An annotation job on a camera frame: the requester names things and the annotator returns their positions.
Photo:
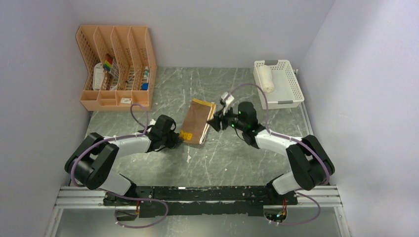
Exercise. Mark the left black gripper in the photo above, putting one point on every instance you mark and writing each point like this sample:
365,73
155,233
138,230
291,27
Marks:
175,139

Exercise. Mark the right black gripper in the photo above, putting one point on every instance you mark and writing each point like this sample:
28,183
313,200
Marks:
215,122

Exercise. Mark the yellow brown towel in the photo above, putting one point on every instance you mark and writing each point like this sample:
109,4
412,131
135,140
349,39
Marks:
194,128

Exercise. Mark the cream white towel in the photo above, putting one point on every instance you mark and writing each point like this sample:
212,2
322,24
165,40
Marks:
266,78

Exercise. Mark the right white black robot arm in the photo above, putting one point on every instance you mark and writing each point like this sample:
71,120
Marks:
310,164

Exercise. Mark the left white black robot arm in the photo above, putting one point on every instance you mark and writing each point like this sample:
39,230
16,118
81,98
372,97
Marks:
91,164

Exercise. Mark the blue capped white bottle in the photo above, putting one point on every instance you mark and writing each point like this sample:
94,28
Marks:
144,84

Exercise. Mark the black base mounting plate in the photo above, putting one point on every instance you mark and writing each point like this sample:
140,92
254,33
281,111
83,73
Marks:
212,200

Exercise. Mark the white plastic basket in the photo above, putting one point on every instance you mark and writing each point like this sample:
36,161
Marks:
287,93

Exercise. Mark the orange plastic file organizer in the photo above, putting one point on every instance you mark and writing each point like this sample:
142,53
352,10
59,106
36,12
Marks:
132,50

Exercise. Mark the white remote control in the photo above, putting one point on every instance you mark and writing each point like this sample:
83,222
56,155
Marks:
98,76

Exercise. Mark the rainbow coloured item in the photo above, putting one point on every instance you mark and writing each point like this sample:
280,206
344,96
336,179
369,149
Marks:
108,62

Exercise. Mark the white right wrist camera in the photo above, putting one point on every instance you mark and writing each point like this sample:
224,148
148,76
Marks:
226,100

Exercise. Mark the aluminium frame rail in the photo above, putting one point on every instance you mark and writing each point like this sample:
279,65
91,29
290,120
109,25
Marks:
83,198

